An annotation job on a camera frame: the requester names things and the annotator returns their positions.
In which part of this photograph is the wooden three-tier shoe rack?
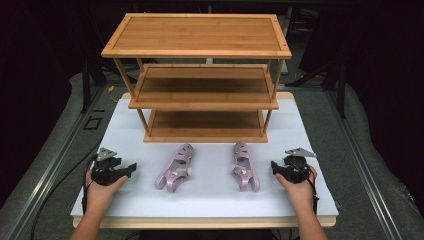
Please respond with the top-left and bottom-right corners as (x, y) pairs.
(100, 12), (293, 144)

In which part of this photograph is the white table mat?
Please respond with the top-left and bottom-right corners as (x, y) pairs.
(70, 98), (340, 220)

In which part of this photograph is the person's left hand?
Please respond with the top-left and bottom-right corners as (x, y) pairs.
(85, 170), (130, 210)

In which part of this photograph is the purple sandal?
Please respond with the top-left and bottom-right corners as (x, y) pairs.
(231, 141), (261, 193)
(154, 143), (195, 194)

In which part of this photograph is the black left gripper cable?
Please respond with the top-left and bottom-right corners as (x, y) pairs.
(30, 149), (101, 240)

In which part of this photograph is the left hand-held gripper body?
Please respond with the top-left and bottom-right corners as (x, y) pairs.
(90, 147), (122, 187)

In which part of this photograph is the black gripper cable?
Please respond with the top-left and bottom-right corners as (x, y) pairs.
(291, 155), (320, 215)
(30, 149), (101, 240)

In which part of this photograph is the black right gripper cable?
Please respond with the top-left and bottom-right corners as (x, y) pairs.
(291, 155), (320, 215)

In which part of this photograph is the aluminium floor rail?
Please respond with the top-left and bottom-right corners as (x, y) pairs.
(0, 87), (105, 240)
(326, 90), (403, 240)

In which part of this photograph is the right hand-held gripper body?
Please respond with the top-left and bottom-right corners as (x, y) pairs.
(282, 147), (317, 184)

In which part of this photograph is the black stand pole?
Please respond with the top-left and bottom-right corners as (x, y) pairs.
(335, 58), (348, 118)
(81, 58), (93, 114)

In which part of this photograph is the person's right hand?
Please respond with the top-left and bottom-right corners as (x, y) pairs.
(274, 165), (318, 210)

